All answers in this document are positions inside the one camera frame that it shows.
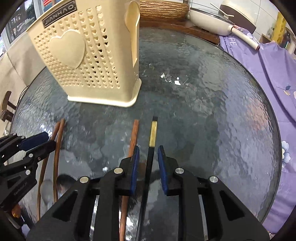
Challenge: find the brown wooden chopstick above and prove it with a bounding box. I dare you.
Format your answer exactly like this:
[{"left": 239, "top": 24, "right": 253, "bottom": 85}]
[
  {"left": 37, "top": 121, "right": 61, "bottom": 221},
  {"left": 53, "top": 118, "right": 66, "bottom": 202},
  {"left": 118, "top": 118, "right": 141, "bottom": 241}
]

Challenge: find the black chopstick gold tip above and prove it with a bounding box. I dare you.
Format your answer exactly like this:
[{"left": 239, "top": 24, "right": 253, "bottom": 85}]
[{"left": 135, "top": 116, "right": 158, "bottom": 241}]

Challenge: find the metal spoon wooden handle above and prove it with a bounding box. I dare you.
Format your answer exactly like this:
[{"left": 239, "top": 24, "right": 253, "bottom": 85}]
[{"left": 56, "top": 174, "right": 76, "bottom": 198}]

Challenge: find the person's left hand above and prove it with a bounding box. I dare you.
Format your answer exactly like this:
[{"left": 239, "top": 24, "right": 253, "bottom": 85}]
[{"left": 11, "top": 204, "right": 21, "bottom": 218}]

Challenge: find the wooden chair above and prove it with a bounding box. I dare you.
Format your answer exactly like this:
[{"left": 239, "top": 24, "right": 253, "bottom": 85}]
[{"left": 1, "top": 91, "right": 16, "bottom": 122}]

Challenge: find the round glass table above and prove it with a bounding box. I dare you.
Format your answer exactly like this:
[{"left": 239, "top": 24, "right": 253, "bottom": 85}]
[{"left": 10, "top": 27, "right": 283, "bottom": 241}]

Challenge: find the cream plastic utensil holder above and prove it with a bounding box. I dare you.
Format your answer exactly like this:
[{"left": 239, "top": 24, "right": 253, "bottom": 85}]
[{"left": 27, "top": 0, "right": 142, "bottom": 108}]

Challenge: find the brown woven basin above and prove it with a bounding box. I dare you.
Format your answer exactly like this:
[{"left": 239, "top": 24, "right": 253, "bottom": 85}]
[{"left": 140, "top": 1, "right": 189, "bottom": 21}]

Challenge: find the white frying pan with lid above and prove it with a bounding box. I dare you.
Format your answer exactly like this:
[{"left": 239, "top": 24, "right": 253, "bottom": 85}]
[{"left": 189, "top": 8, "right": 260, "bottom": 50}]

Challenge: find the purple floral cloth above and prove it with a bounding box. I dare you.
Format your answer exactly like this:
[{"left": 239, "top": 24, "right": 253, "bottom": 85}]
[{"left": 219, "top": 34, "right": 295, "bottom": 233}]

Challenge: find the brown white rice cooker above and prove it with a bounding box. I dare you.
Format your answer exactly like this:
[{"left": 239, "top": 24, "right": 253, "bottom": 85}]
[{"left": 219, "top": 1, "right": 257, "bottom": 34}]

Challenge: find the yellow roll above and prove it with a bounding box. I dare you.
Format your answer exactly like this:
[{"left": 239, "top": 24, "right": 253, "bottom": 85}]
[{"left": 271, "top": 12, "right": 287, "bottom": 44}]

